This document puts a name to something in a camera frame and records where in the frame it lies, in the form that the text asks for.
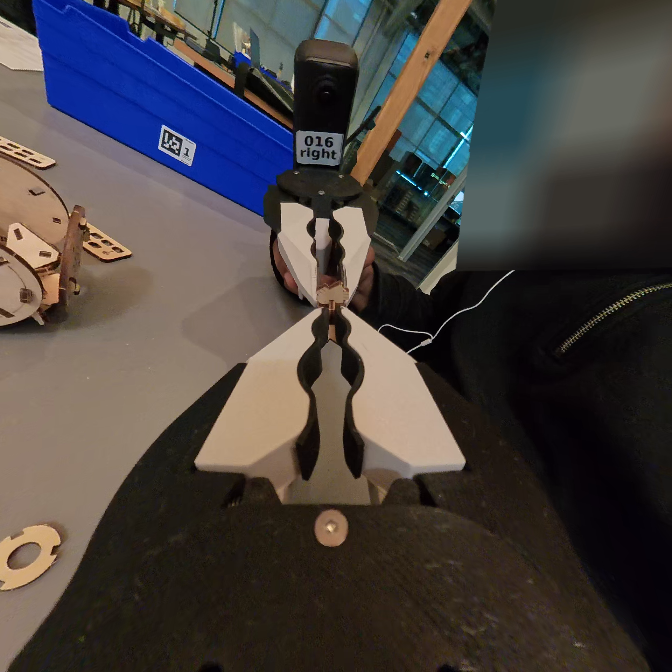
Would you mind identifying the round wooden model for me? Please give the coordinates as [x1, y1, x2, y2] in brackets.
[0, 156, 89, 327]

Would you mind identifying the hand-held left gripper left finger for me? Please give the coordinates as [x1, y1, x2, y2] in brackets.
[194, 309, 327, 505]

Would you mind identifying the notched wooden ring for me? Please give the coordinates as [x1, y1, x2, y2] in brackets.
[0, 523, 63, 592]

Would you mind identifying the thin white cable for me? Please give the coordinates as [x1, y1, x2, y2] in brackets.
[377, 270, 516, 359]

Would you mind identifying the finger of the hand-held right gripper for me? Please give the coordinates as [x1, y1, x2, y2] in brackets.
[330, 207, 372, 309]
[275, 203, 335, 303]

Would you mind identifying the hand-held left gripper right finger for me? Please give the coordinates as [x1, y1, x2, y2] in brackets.
[336, 309, 467, 506]

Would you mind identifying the slotted wooden strip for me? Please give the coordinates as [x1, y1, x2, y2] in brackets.
[83, 223, 132, 262]
[0, 136, 56, 170]

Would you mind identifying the slanted wooden beam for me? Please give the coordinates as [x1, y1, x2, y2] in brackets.
[351, 0, 474, 186]

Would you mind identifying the person's right hand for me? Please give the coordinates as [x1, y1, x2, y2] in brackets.
[269, 234, 377, 316]

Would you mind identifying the small wooden model piece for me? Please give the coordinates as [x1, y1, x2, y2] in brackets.
[316, 280, 350, 343]

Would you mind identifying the white paper sheet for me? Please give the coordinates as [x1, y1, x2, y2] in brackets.
[0, 16, 44, 72]

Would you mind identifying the person's black jacket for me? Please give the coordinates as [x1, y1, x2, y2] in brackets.
[417, 270, 672, 672]

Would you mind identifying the blue plastic bin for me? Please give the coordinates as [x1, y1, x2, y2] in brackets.
[31, 0, 296, 217]

